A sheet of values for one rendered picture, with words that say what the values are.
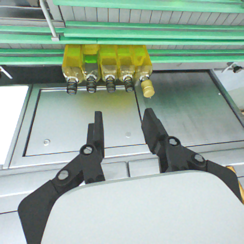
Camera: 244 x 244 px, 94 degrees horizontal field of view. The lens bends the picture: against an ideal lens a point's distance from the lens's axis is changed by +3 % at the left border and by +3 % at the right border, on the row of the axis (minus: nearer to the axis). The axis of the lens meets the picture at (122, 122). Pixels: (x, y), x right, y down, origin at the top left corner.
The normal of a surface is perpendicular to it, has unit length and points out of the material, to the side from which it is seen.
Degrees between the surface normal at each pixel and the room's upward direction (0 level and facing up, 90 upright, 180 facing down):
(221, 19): 0
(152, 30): 90
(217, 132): 90
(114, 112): 90
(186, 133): 90
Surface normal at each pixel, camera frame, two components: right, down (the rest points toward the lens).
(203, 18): 0.12, 0.89
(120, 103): 0.07, -0.44
